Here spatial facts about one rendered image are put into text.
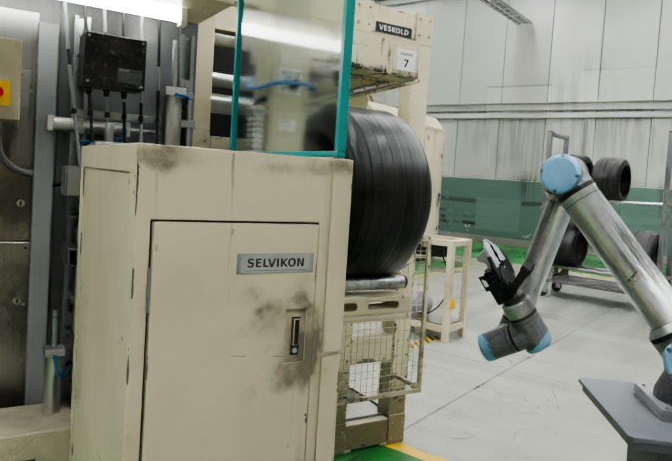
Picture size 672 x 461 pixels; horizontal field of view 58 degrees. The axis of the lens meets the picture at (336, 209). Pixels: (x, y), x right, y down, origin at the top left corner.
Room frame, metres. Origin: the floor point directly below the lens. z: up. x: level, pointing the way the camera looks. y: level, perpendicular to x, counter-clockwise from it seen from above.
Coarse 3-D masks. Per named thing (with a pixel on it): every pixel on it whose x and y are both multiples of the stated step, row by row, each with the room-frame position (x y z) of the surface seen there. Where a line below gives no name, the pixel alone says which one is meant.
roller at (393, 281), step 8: (352, 280) 1.89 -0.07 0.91; (360, 280) 1.91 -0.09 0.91; (368, 280) 1.92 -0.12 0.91; (376, 280) 1.94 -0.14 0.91; (384, 280) 1.96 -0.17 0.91; (392, 280) 1.97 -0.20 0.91; (400, 280) 1.99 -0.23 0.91; (352, 288) 1.89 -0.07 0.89; (360, 288) 1.91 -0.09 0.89; (368, 288) 1.93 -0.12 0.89; (376, 288) 1.94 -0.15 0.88; (384, 288) 1.96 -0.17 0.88; (392, 288) 1.98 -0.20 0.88; (400, 288) 2.00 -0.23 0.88
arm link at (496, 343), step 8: (496, 328) 1.93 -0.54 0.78; (504, 328) 1.89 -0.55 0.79; (480, 336) 1.93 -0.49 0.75; (488, 336) 1.91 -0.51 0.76; (496, 336) 1.89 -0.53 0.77; (504, 336) 1.87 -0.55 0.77; (480, 344) 1.91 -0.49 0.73; (488, 344) 1.89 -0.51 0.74; (496, 344) 1.88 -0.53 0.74; (504, 344) 1.87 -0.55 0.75; (512, 344) 1.86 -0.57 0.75; (488, 352) 1.90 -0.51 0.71; (496, 352) 1.89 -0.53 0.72; (504, 352) 1.88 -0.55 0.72; (512, 352) 1.88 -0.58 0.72; (488, 360) 1.92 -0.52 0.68
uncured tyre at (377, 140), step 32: (352, 128) 1.85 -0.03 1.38; (384, 128) 1.89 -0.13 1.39; (384, 160) 1.81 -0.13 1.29; (416, 160) 1.87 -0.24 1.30; (352, 192) 1.79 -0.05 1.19; (384, 192) 1.78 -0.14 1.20; (416, 192) 1.85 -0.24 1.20; (352, 224) 1.79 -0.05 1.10; (384, 224) 1.80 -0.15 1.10; (416, 224) 1.86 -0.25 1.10; (352, 256) 1.83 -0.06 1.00; (384, 256) 1.87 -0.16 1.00
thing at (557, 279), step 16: (608, 160) 6.78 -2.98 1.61; (624, 160) 6.78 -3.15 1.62; (592, 176) 6.78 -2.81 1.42; (608, 176) 6.66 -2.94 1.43; (624, 176) 7.09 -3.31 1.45; (544, 192) 7.07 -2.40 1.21; (608, 192) 6.69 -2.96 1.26; (624, 192) 7.05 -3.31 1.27; (576, 240) 6.91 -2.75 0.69; (640, 240) 6.46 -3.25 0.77; (656, 240) 6.44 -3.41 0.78; (560, 256) 6.94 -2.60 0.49; (576, 256) 7.35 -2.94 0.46; (656, 256) 6.83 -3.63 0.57; (560, 272) 7.49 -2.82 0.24; (592, 272) 6.83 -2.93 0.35; (608, 272) 6.73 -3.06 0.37; (544, 288) 7.05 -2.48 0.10; (560, 288) 7.43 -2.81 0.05; (592, 288) 6.69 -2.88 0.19; (608, 288) 6.58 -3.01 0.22
